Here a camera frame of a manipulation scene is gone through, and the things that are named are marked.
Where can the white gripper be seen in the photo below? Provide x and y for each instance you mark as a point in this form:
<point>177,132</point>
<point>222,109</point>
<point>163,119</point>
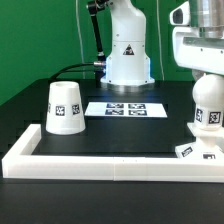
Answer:
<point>198,53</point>

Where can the white lamp bulb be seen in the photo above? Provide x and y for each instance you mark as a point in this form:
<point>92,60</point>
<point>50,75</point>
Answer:
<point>208,95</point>

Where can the white lamp base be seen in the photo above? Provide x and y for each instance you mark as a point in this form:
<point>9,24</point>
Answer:
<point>204,147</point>

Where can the white lamp shade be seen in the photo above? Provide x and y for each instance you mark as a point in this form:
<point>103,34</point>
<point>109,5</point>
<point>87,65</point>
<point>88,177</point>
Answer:
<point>65,114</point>

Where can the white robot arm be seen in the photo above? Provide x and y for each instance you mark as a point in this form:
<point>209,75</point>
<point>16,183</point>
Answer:
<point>128,65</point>

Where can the white marker sheet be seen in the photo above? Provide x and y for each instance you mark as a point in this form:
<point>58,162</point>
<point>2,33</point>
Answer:
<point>113,109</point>

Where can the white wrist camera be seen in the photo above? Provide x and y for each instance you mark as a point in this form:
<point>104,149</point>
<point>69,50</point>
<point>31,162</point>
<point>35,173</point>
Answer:
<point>180,16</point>

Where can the white frame wall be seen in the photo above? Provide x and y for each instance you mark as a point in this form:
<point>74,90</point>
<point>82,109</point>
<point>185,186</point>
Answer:
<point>21,162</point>

